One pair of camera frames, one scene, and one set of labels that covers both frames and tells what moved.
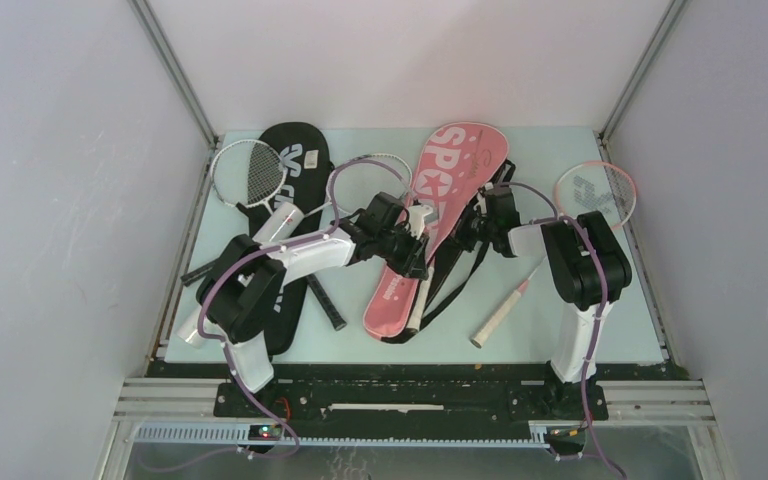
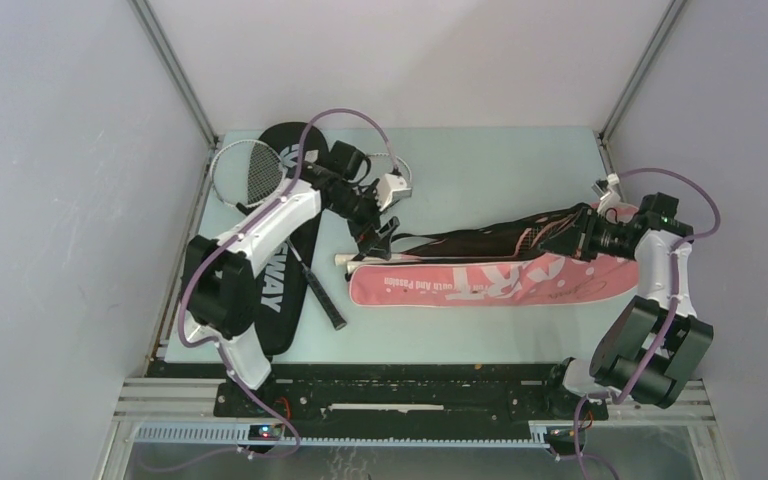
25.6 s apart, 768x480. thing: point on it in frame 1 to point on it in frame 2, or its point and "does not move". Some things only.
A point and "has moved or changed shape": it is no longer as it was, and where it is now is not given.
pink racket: (581, 188) has moved or changed shape
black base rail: (410, 392) does not move
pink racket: (422, 300) has moved or changed shape
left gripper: (414, 264) to (374, 240)
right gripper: (464, 218) to (570, 240)
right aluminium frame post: (641, 70) does not move
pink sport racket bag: (457, 160) to (491, 261)
